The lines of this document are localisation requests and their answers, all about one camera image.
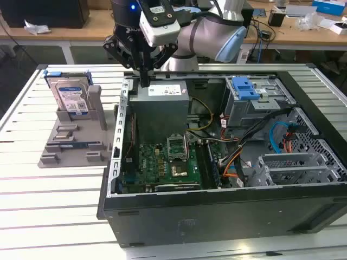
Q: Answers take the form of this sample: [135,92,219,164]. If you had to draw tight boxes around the blue RAM stick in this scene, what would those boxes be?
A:
[60,142,92,150]

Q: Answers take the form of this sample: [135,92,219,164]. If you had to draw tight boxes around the blue cardboard box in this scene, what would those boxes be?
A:
[311,0,347,16]

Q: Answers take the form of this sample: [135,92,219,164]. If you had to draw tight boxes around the grey drive cage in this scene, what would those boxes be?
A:
[224,77,296,129]

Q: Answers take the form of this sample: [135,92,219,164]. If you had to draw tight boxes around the black sleeved wire bundle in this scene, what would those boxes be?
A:
[219,107,295,166]

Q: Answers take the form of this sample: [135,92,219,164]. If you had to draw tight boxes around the white box with black inlay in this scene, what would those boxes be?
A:
[329,21,347,35]

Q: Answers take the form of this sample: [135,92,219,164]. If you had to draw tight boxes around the yellow black wires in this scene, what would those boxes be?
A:
[187,97,215,134]

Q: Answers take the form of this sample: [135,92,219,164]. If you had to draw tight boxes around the blue wire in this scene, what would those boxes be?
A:
[269,121,295,155]

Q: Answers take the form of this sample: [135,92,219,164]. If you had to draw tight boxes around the black graphics card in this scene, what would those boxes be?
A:
[153,183,202,193]

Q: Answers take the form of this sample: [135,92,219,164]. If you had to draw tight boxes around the hard disk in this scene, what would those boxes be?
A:
[43,70,92,118]

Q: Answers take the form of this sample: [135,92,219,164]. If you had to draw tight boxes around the small black box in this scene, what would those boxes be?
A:
[267,10,287,27]

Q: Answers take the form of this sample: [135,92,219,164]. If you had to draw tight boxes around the installed RAM stick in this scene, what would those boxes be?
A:
[207,142,221,189]

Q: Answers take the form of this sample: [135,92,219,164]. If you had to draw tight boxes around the wooden desk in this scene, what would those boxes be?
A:
[0,0,347,52]

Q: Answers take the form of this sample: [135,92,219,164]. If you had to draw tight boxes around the grey flat device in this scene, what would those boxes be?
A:
[284,4,318,18]

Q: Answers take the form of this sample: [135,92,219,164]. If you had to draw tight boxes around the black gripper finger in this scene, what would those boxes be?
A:
[102,34,146,88]
[145,42,177,88]

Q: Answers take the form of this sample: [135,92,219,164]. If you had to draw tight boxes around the black computer tower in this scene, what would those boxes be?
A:
[240,6,254,28]

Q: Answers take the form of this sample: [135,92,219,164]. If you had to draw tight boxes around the metal socket cover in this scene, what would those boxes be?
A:
[165,134,189,160]

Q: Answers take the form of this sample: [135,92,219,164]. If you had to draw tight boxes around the grey parts rack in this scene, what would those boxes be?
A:
[37,85,113,169]

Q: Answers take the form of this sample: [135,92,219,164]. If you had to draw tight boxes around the black RAM slot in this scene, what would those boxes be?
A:
[195,143,209,190]

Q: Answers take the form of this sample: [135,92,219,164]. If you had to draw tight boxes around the large black box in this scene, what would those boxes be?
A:
[0,0,90,29]

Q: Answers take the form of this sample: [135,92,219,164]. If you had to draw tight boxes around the CPU socket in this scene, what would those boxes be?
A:
[170,161,188,177]

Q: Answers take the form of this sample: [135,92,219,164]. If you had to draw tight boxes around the clear plastic bags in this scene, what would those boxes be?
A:
[294,12,326,31]

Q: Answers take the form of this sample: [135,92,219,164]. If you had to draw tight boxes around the green motherboard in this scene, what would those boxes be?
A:
[120,132,234,192]

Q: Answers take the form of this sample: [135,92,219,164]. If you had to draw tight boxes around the black PC case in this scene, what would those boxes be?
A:
[97,63,347,249]

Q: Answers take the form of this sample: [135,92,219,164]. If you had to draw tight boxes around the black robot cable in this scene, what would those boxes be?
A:
[210,0,226,18]

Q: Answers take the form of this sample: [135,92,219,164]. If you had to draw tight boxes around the crumpled white paper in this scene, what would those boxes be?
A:
[23,19,52,36]

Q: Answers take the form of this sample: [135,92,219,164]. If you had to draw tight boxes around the grey disk bay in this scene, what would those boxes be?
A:
[246,152,341,187]

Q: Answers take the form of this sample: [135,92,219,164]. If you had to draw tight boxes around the blue drive cage latch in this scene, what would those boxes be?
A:
[232,77,261,100]

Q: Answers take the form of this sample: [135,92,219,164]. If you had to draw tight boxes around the grey power supply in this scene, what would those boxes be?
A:
[128,80,190,144]

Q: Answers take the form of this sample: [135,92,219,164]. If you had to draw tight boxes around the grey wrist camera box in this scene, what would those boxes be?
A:
[139,0,181,47]

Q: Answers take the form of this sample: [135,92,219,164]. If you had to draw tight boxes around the orange yellow wire bundle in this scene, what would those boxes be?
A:
[221,146,245,178]

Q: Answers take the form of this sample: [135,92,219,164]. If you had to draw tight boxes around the blue hanging cable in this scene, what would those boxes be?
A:
[257,27,265,63]

